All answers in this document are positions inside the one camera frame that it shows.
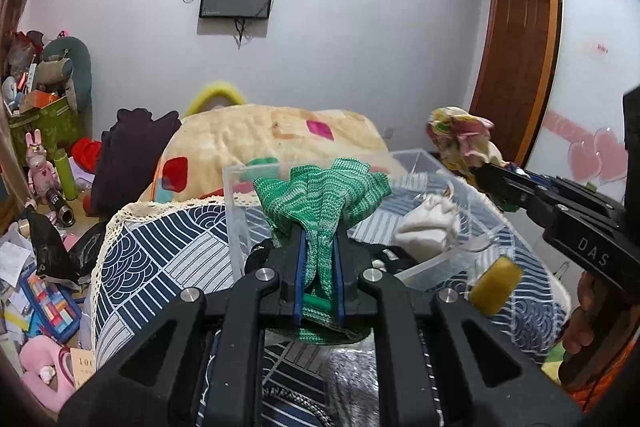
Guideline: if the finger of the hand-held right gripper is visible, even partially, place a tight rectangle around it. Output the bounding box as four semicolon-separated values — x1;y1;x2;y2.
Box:
470;162;556;214

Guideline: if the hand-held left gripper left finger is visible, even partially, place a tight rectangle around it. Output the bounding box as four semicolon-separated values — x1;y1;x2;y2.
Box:
59;227;307;427

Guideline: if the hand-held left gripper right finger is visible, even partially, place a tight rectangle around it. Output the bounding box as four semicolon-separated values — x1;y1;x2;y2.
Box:
332;229;586;427

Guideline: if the green knitted cloth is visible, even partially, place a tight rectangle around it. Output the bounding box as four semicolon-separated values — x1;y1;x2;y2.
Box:
253;157;392;347

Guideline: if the floral patterned cloth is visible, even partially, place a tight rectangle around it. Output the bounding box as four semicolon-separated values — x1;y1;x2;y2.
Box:
426;106;508;175

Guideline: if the clear plastic storage box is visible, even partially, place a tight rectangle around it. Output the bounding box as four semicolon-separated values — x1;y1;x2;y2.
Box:
222;149;506;303

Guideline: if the person's right hand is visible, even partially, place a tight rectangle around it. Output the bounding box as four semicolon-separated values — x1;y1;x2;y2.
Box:
561;271;598;354

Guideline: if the white crumpled cloth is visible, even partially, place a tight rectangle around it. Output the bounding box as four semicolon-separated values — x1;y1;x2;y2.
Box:
393;195;462;261

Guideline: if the yellow sponge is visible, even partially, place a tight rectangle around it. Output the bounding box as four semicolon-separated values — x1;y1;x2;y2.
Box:
469;256;524;317

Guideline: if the cream patterned quilt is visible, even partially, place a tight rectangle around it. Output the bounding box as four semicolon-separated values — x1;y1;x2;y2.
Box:
137;105;407;204

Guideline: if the blue wave-patterned blanket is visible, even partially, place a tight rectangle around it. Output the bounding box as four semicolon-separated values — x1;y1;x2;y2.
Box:
86;179;572;427

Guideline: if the wooden wardrobe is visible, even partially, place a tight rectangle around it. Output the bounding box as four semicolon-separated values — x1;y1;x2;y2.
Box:
441;0;640;198

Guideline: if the dark purple garment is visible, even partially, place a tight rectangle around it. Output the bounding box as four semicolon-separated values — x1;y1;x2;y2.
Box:
90;108;182;218

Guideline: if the red cloth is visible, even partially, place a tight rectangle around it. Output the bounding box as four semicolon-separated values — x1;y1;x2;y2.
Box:
71;138;107;178

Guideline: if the green cylindrical bottle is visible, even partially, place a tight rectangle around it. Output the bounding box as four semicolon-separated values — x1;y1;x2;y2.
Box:
55;149;80;200

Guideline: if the black plastic bag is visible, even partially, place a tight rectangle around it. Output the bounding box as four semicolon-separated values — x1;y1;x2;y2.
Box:
26;209;107;293

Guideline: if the pink rabbit toy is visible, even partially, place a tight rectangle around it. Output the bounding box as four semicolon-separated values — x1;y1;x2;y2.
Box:
25;131;62;208

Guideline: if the pink plush slipper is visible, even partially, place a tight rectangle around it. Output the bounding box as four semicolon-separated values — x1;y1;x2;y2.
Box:
19;337;77;412

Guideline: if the green storage box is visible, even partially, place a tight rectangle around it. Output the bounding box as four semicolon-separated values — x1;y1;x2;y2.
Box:
7;96;86;162

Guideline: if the grey plush toy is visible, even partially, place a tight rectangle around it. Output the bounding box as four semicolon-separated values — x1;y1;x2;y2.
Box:
37;36;94;112

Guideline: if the black camcorder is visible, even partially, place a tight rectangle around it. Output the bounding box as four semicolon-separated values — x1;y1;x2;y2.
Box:
46;187;76;228

